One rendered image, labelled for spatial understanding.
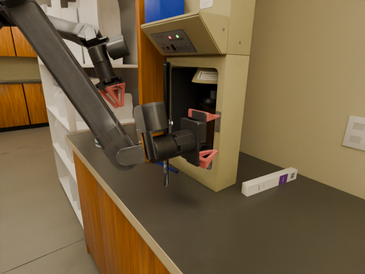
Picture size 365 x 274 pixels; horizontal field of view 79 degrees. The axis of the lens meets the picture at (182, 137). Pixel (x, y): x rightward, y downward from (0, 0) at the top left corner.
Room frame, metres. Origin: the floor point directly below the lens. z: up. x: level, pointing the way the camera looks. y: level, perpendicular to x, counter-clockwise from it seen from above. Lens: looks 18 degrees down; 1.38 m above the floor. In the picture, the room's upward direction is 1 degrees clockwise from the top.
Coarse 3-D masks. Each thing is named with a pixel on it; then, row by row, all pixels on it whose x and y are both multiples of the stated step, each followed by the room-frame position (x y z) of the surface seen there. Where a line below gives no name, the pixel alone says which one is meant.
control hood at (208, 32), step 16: (176, 16) 0.72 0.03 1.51; (192, 16) 0.66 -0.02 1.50; (208, 16) 0.65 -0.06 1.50; (224, 16) 0.70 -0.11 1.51; (144, 32) 0.89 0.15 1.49; (160, 32) 0.82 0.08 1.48; (192, 32) 0.70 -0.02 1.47; (208, 32) 0.66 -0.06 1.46; (224, 32) 0.69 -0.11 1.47; (160, 48) 0.90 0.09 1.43; (208, 48) 0.71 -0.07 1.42; (224, 48) 0.70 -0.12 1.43
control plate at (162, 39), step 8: (168, 32) 0.78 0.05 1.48; (176, 32) 0.76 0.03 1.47; (184, 32) 0.73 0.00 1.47; (160, 40) 0.86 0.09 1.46; (168, 40) 0.82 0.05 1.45; (176, 40) 0.79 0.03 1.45; (184, 40) 0.76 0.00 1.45; (176, 48) 0.83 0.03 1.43; (184, 48) 0.79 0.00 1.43; (192, 48) 0.76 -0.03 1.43
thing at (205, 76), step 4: (200, 68) 0.84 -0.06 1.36; (204, 68) 0.83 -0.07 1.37; (208, 68) 0.82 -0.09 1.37; (212, 68) 0.81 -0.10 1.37; (196, 72) 0.86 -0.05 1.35; (200, 72) 0.83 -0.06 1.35; (204, 72) 0.82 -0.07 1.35; (208, 72) 0.81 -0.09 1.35; (212, 72) 0.81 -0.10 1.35; (216, 72) 0.80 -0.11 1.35; (196, 76) 0.84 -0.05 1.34; (200, 76) 0.82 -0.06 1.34; (204, 76) 0.81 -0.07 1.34; (208, 76) 0.80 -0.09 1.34; (212, 76) 0.80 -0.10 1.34; (216, 76) 0.80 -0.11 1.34; (192, 80) 0.86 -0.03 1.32; (196, 80) 0.83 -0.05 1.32; (200, 80) 0.81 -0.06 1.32; (204, 80) 0.80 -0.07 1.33; (208, 80) 0.80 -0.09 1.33; (212, 80) 0.79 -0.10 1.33; (216, 80) 0.79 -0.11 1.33
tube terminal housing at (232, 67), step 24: (192, 0) 0.84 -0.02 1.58; (216, 0) 0.75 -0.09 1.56; (240, 0) 0.73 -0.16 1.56; (240, 24) 0.73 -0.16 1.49; (240, 48) 0.74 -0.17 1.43; (240, 72) 0.75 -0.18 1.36; (240, 96) 0.76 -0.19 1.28; (240, 120) 0.76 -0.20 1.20; (216, 144) 0.72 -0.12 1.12; (192, 168) 0.81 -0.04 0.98; (216, 168) 0.71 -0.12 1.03
